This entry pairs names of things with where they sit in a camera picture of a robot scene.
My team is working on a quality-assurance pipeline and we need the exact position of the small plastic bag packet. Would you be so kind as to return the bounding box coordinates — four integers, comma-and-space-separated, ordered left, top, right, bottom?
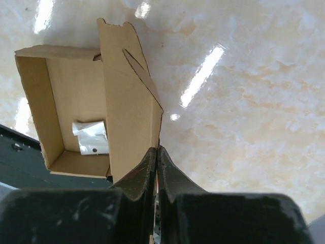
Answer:
72, 121, 109, 155

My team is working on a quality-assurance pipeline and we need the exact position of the brown cardboard box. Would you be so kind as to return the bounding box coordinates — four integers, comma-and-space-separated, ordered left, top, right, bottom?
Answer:
15, 18, 164, 181

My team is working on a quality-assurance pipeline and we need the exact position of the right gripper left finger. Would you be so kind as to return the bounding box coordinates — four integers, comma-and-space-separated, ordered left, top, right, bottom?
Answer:
1, 147, 157, 243

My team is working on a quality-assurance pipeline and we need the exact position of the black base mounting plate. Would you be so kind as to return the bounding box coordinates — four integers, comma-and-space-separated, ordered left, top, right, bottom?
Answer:
1, 125, 112, 189

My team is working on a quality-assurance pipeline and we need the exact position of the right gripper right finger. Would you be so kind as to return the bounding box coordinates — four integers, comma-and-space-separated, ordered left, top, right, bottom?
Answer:
156, 147, 313, 243

